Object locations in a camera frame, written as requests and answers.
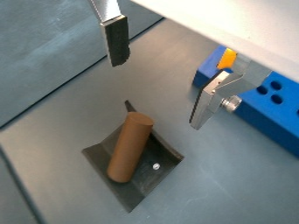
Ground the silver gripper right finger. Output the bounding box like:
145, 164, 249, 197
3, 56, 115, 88
190, 54, 273, 130

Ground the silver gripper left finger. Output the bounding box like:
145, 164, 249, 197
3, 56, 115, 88
89, 0, 130, 67

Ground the brown cylinder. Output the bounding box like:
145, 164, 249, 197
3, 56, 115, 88
107, 112, 155, 183

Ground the yellow arch-shaped block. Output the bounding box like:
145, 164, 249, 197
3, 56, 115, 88
218, 48, 238, 69

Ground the blue shape sorter block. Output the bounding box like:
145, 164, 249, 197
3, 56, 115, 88
193, 45, 299, 158

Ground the black curved holder stand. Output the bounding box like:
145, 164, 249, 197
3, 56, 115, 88
81, 100, 186, 214

